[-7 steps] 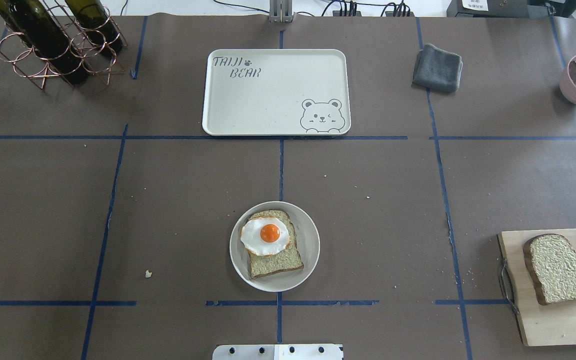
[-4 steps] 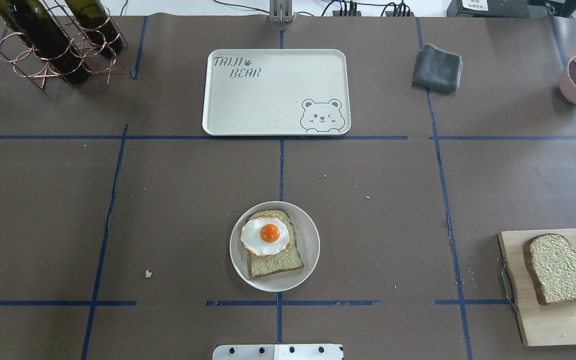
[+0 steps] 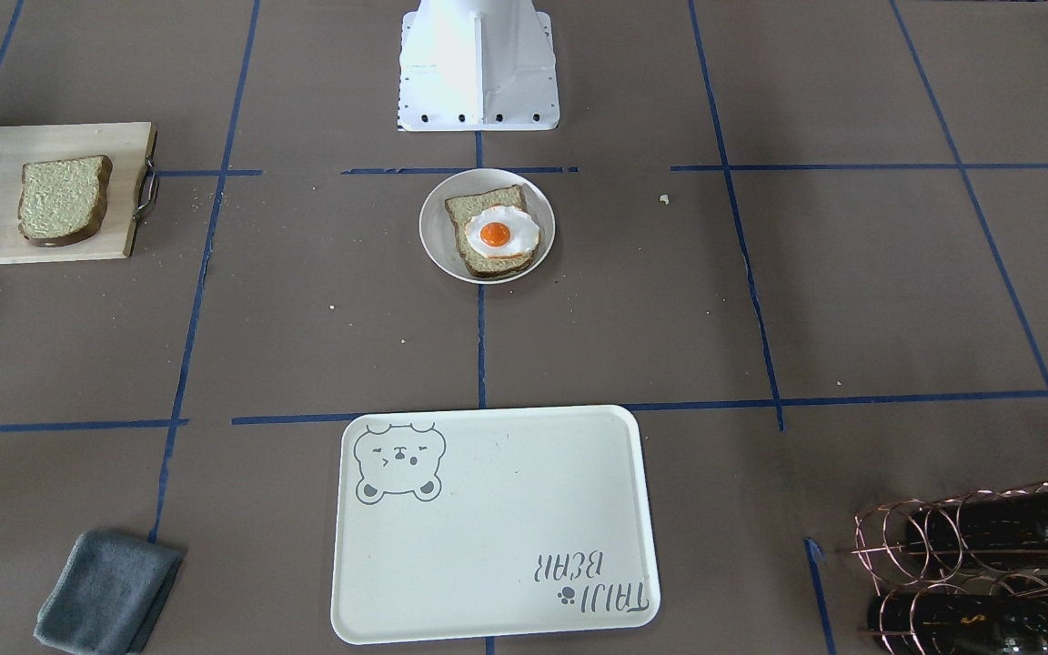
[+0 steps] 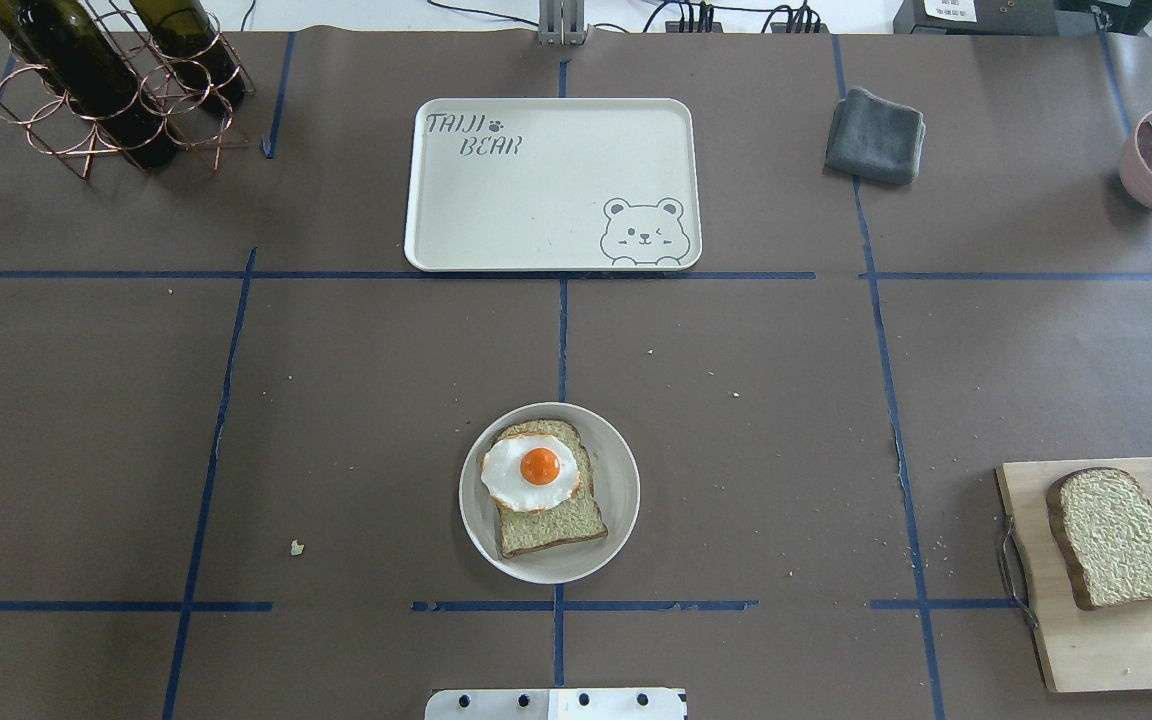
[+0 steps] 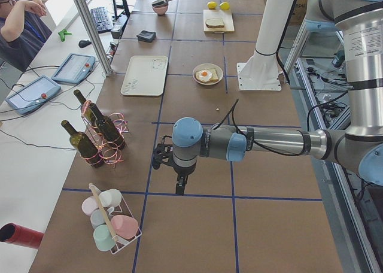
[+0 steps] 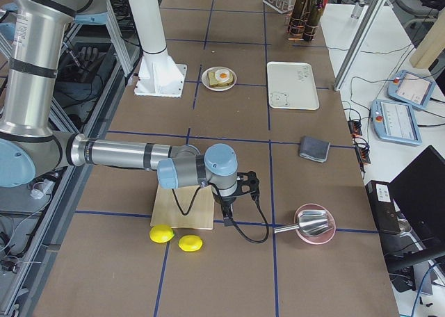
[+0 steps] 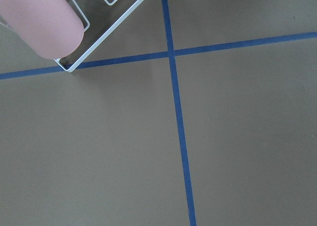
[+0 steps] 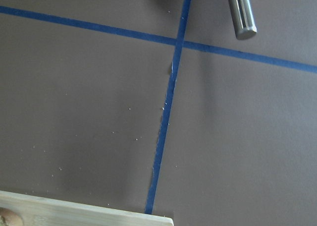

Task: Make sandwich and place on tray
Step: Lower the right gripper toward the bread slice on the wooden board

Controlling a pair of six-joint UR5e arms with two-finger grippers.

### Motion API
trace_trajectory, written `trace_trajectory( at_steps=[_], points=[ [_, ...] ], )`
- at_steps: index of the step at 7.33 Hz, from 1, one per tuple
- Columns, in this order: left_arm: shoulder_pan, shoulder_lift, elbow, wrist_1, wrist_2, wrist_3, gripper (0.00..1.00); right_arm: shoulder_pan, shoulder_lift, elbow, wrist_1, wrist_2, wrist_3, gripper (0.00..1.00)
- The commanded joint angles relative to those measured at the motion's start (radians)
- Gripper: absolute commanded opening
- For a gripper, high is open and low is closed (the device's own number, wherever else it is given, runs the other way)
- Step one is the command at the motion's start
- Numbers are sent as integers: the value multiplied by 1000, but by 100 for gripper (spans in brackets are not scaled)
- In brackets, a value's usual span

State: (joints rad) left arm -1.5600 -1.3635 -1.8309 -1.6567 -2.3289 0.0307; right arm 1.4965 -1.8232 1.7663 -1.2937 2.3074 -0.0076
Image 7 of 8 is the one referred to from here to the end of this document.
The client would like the white wire cup rack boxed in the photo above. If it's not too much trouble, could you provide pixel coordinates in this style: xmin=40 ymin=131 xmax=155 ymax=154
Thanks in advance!
xmin=0 ymin=0 xmax=157 ymax=73

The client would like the pink cup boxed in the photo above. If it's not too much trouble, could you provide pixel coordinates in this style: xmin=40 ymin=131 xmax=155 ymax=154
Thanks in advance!
xmin=0 ymin=0 xmax=84 ymax=59

